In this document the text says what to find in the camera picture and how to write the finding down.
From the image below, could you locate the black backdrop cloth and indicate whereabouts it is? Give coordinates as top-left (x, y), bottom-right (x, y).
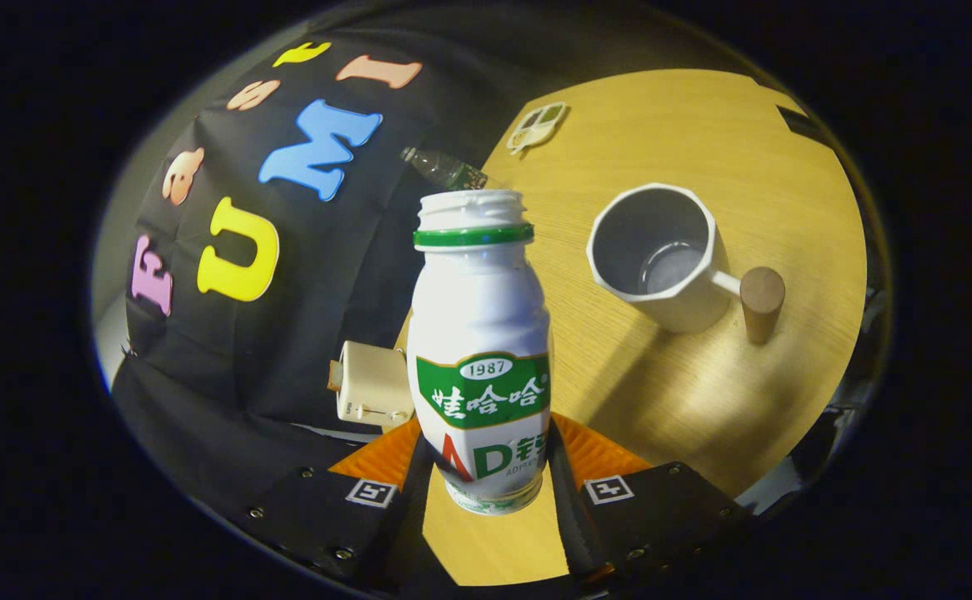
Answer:
top-left (111, 4), bottom-right (754, 534)

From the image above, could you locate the white cup with wooden handle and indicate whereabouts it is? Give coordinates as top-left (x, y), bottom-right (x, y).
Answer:
top-left (586, 182), bottom-right (787, 345)

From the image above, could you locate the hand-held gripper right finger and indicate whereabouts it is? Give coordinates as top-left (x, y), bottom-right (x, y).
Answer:
top-left (546, 412), bottom-right (754, 586)

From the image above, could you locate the white juice bottle green label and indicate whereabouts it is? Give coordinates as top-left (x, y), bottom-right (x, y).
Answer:
top-left (407, 189), bottom-right (555, 516)

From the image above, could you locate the white compartment tray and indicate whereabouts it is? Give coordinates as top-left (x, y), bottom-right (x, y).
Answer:
top-left (507, 102), bottom-right (569, 157)

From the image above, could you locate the wooden table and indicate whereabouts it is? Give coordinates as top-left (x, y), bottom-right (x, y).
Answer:
top-left (386, 68), bottom-right (869, 587)

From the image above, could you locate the clear plastic water bottle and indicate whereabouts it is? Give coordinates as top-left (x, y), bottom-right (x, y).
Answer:
top-left (400, 147), bottom-right (504, 193)

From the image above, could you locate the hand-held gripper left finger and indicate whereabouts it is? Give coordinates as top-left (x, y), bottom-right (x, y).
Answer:
top-left (244, 415), bottom-right (434, 588)

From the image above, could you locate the white toaster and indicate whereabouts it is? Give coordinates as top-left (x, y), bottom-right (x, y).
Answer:
top-left (334, 340), bottom-right (416, 433)

